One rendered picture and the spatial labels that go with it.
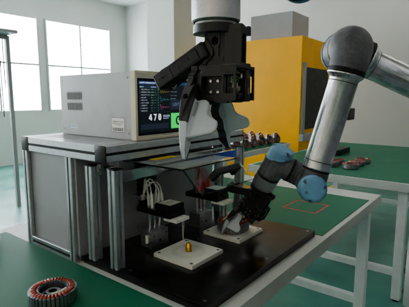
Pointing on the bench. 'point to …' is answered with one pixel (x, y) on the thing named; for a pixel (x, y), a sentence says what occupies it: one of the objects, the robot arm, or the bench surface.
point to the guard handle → (224, 170)
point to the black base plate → (179, 281)
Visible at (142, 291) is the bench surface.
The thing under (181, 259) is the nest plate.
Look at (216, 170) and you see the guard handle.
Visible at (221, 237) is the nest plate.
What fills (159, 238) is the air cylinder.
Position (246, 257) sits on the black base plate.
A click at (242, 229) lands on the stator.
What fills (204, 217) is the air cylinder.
